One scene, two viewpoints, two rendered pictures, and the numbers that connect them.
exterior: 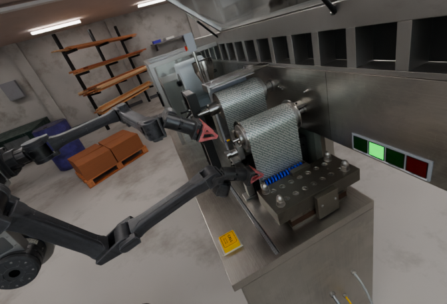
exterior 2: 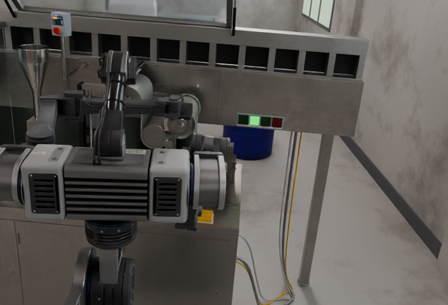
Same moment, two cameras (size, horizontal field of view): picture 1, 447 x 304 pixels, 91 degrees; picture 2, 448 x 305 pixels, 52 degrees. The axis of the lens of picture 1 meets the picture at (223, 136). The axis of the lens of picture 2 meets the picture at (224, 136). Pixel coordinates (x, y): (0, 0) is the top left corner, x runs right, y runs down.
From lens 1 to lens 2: 1.87 m
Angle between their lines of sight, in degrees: 68
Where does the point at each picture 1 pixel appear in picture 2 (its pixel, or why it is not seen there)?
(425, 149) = (281, 111)
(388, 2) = (266, 38)
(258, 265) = (237, 214)
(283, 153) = not seen: hidden behind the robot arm
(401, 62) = (270, 67)
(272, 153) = not seen: hidden behind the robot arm
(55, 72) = not seen: outside the picture
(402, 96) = (271, 84)
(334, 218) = (238, 179)
